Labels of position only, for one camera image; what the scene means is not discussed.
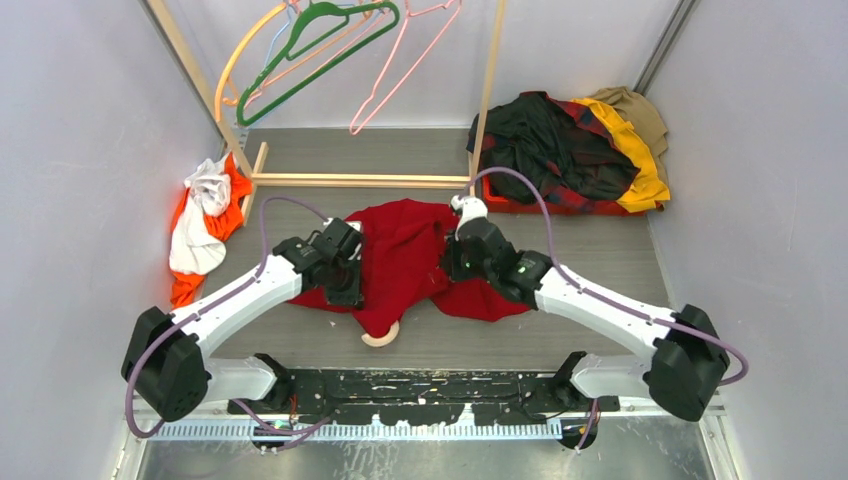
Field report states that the red skirt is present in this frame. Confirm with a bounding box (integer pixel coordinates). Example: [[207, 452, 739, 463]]
[[291, 199, 530, 337]]

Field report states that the beige plastic hanger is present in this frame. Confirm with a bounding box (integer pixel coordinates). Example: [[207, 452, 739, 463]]
[[361, 321, 400, 348]]

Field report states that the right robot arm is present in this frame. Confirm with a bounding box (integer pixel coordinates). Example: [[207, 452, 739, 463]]
[[442, 218, 730, 422]]

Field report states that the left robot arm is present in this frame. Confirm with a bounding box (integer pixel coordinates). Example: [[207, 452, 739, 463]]
[[121, 218, 365, 422]]

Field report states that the orange hanger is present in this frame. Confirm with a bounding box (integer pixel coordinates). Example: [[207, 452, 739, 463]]
[[214, 1, 400, 126]]

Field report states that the green hanger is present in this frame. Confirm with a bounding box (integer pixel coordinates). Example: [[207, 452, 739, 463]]
[[235, 0, 402, 128]]

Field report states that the light blue hanger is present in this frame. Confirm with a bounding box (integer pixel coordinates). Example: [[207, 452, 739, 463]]
[[263, 0, 302, 67]]

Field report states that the red plastic bin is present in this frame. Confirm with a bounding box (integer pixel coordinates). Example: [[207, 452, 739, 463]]
[[481, 175, 647, 217]]

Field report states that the wooden clothes rack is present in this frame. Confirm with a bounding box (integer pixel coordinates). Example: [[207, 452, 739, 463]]
[[144, 1, 506, 194]]

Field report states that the dark plaid garment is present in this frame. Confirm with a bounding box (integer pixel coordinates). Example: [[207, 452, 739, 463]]
[[480, 91, 639, 215]]

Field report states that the orange and white garment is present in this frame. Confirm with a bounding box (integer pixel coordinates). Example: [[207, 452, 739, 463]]
[[168, 152, 253, 308]]

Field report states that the yellow garment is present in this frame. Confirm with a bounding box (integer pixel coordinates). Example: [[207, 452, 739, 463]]
[[573, 98, 671, 213]]

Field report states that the tan garment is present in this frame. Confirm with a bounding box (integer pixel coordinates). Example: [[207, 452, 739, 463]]
[[590, 86, 668, 183]]

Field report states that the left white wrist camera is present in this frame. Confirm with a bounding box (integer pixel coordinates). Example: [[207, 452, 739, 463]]
[[346, 221, 364, 234]]

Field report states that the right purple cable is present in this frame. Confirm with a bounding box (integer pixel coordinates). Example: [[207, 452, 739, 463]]
[[463, 166, 751, 454]]

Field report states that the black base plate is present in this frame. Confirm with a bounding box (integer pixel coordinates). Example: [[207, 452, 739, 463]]
[[244, 368, 591, 426]]

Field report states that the pink wire hanger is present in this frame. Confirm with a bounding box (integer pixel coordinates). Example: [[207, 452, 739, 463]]
[[348, 0, 464, 136]]

